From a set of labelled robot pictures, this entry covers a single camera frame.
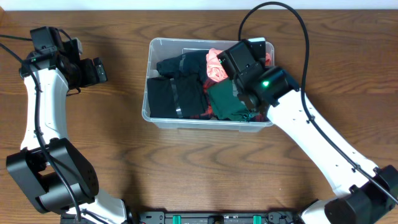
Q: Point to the clear plastic storage bin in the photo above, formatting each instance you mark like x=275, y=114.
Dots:
x=164, y=48

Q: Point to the red navy plaid shirt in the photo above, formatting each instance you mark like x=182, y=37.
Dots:
x=208, y=114

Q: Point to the dark green garment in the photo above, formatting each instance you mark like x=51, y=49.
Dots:
x=227, y=106

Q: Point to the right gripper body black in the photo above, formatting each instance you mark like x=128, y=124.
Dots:
x=239, y=85

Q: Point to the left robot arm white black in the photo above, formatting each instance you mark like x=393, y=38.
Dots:
x=51, y=172

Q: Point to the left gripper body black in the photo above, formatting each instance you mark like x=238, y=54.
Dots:
x=81, y=73

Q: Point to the pink garment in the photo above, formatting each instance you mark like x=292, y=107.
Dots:
x=214, y=67

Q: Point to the black banded cloth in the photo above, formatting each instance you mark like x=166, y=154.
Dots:
x=175, y=97
x=185, y=65

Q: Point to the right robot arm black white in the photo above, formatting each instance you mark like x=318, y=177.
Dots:
x=364, y=192

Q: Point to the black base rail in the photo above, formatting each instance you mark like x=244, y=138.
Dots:
x=158, y=217

